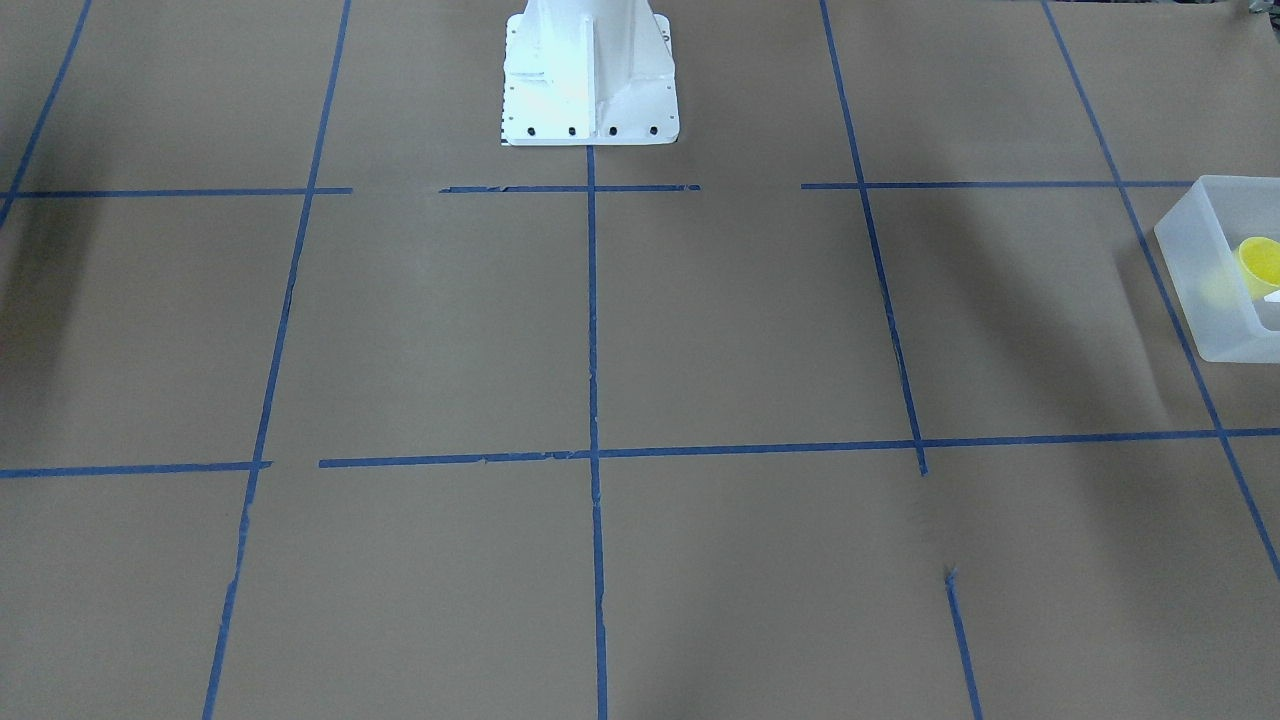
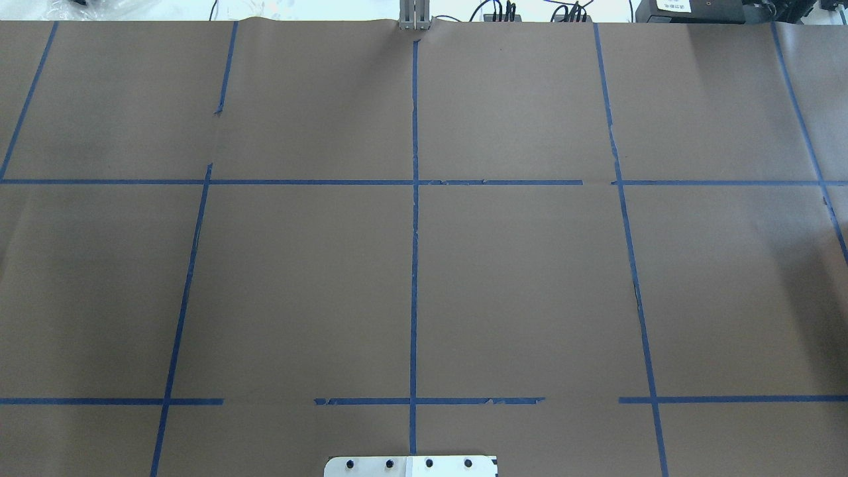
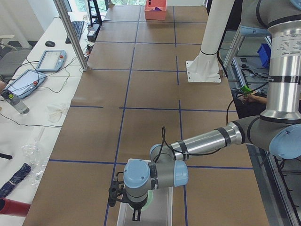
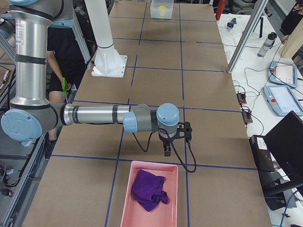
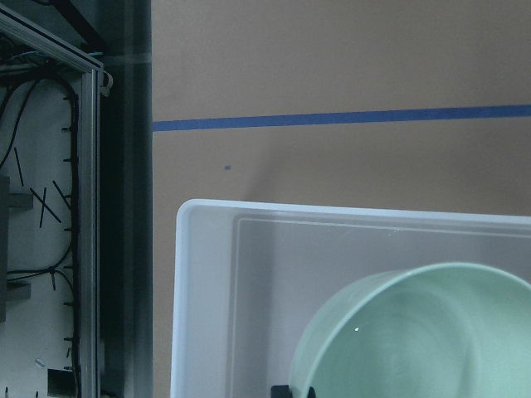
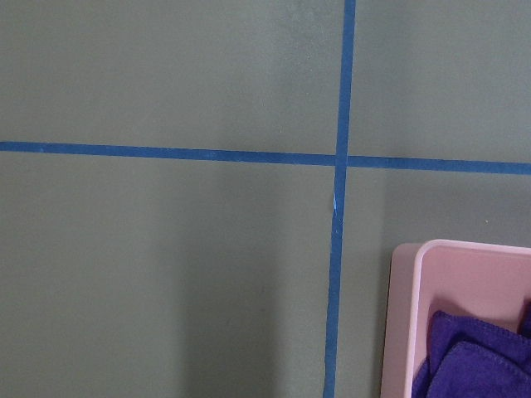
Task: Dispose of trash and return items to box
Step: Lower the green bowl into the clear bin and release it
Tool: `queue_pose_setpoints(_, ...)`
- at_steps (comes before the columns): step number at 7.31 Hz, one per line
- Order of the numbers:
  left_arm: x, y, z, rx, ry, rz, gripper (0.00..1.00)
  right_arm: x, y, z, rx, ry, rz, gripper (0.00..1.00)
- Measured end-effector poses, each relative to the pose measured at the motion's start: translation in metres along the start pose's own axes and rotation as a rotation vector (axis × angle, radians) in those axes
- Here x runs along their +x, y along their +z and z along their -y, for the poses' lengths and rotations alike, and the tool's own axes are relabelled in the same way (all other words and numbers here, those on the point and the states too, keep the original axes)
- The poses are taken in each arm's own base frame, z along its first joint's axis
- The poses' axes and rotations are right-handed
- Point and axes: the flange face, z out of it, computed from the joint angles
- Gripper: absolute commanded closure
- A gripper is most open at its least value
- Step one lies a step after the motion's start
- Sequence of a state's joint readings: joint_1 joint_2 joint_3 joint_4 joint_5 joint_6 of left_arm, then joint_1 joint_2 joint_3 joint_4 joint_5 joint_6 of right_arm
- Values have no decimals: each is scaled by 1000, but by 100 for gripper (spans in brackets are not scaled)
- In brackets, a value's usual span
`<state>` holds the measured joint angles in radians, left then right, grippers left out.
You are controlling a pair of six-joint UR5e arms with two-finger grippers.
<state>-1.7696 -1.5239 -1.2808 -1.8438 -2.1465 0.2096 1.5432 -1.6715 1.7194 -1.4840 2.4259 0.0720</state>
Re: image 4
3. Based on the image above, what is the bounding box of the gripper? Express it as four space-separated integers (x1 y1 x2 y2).
158 129 177 157

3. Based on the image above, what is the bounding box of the purple cloth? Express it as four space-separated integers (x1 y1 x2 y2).
131 170 169 212

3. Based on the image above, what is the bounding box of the yellow cup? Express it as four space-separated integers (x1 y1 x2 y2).
159 6 166 17

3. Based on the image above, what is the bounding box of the black power box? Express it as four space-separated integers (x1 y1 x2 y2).
249 135 281 172

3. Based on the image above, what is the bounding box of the pink plastic tray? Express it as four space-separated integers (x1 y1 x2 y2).
120 161 178 227

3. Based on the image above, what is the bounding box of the black monitor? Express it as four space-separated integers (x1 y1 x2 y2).
264 111 303 180

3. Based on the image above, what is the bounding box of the lower teach pendant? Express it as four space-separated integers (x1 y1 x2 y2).
263 85 303 116

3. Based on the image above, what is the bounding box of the teach pendant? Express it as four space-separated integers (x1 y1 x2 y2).
263 85 303 116
268 61 297 88

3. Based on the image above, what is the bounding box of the upper teach pendant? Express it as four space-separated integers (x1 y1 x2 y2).
268 61 297 88

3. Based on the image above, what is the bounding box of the seated person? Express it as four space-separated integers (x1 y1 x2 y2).
45 12 95 160

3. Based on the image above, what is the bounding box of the folded blue umbrella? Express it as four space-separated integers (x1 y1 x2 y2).
227 17 237 28

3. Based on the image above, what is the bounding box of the clear plastic bin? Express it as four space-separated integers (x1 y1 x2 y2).
150 0 174 19

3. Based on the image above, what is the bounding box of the clear water bottle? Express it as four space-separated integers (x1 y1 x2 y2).
257 32 277 57

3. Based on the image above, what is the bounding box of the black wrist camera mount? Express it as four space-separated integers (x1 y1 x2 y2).
174 122 192 143

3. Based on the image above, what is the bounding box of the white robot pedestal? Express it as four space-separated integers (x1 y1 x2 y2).
85 0 127 78

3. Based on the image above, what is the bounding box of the green handled tool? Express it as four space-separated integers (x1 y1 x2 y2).
62 78 69 104

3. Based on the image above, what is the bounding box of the aluminium frame post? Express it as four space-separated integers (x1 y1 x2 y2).
227 0 268 74

